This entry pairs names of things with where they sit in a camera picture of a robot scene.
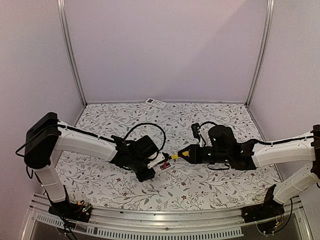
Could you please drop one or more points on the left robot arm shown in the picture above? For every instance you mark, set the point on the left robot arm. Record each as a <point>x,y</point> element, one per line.
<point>50,134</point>

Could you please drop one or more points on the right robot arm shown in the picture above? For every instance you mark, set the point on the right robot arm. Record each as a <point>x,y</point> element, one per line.
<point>254,154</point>

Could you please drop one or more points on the red black battery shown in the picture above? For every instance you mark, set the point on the red black battery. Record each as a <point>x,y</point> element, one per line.
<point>165,165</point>

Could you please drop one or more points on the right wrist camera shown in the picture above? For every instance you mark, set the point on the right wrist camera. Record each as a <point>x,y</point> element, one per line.
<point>195,130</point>

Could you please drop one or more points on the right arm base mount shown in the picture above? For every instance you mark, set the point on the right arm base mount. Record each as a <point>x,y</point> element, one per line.
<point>269,208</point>

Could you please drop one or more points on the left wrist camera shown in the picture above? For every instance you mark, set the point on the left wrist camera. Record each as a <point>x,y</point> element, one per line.
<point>165,157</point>

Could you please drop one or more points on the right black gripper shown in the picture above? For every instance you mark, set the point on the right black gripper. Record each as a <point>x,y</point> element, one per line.
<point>194,156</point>

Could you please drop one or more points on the white air conditioner remote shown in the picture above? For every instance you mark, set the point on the white air conditioner remote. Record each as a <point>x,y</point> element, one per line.
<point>158,168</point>

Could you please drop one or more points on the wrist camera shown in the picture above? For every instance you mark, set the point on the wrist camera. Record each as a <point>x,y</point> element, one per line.
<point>165,157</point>
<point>195,130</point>

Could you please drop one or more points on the right aluminium frame post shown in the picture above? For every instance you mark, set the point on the right aluminium frame post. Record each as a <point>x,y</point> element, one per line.
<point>262,51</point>

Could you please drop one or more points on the floral patterned table mat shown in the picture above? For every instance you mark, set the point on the floral patterned table mat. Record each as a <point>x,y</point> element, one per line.
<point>185,187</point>

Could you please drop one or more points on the front aluminium rail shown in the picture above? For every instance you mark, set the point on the front aluminium rail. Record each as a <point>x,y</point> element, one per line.
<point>124,224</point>

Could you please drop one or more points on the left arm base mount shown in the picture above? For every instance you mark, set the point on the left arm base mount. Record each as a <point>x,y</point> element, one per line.
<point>68,210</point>

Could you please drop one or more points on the left aluminium frame post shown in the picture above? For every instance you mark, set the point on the left aluminium frame post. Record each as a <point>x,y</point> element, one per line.
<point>61,6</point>

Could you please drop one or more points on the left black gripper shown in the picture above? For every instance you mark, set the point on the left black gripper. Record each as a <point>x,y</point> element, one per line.
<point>142,178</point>

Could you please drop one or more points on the yellow handled screwdriver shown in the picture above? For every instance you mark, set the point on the yellow handled screwdriver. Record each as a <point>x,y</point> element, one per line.
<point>176,156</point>

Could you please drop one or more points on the aluminium frame post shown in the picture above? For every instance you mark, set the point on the aluminium frame post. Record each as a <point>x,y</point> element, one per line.
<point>61,6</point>
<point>262,51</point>

